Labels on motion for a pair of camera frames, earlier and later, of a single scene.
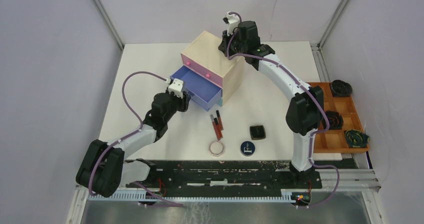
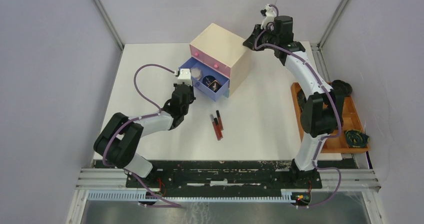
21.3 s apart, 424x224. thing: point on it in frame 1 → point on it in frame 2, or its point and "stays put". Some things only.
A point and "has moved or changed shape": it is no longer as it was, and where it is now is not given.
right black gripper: (224, 48) → (250, 42)
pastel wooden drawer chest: (204, 57) has moved or changed shape
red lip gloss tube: (219, 130) stays put
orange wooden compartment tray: (333, 140) stays put
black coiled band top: (340, 88) stays put
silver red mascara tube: (212, 119) stays put
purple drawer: (203, 93) has moved or changed shape
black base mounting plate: (229, 175) stays put
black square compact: (257, 132) → (215, 85)
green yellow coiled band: (356, 139) stays put
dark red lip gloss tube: (219, 120) stays put
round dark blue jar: (247, 148) → (208, 79)
